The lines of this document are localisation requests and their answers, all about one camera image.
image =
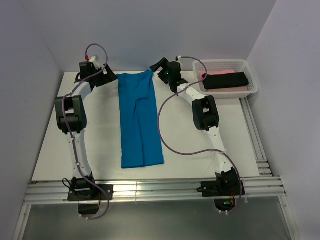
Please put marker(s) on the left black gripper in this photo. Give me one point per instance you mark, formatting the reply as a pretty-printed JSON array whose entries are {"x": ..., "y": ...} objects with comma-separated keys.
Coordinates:
[{"x": 110, "y": 76}]

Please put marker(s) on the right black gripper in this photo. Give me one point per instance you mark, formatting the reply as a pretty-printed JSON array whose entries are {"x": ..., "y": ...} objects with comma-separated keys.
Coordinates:
[{"x": 162, "y": 63}]

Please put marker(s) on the blue t-shirt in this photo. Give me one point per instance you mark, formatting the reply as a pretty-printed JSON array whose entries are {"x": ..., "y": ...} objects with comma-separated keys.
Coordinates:
[{"x": 141, "y": 145}]

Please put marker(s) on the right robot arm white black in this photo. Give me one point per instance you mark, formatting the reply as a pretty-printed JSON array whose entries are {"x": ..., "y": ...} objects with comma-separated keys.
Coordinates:
[{"x": 205, "y": 117}]

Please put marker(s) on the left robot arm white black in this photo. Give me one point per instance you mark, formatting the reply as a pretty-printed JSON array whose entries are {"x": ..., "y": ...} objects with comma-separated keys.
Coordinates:
[{"x": 72, "y": 120}]

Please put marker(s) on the black rolled t-shirt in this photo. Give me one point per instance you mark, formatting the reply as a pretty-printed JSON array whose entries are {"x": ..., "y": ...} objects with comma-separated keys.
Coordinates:
[{"x": 224, "y": 81}]

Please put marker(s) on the white plastic basket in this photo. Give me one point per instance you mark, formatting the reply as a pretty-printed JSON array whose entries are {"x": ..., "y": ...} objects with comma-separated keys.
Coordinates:
[{"x": 217, "y": 65}]

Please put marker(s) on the pink folded t-shirt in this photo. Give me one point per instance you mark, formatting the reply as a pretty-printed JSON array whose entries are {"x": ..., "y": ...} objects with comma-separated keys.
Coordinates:
[{"x": 223, "y": 90}]

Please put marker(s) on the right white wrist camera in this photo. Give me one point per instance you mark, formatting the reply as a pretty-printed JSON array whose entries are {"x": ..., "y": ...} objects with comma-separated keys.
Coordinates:
[{"x": 179, "y": 60}]

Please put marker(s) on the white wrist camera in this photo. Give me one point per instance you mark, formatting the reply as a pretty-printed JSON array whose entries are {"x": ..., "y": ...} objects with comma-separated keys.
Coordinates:
[
  {"x": 95, "y": 61},
  {"x": 179, "y": 60}
]

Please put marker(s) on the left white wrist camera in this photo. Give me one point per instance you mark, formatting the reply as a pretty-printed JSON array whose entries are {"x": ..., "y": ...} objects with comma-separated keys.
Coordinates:
[{"x": 95, "y": 61}]

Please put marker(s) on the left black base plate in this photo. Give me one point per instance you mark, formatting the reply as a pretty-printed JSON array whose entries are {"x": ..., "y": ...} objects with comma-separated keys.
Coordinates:
[{"x": 105, "y": 191}]

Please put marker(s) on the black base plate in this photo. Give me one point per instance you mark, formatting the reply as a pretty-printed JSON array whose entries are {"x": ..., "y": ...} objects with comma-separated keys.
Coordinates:
[
  {"x": 105, "y": 191},
  {"x": 210, "y": 190}
]

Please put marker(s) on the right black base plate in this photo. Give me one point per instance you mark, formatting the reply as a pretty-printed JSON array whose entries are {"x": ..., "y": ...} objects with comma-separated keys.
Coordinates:
[{"x": 210, "y": 190}]

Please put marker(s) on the aluminium rail frame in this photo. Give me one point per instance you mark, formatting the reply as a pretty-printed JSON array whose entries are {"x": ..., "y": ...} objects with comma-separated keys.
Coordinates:
[{"x": 265, "y": 185}]

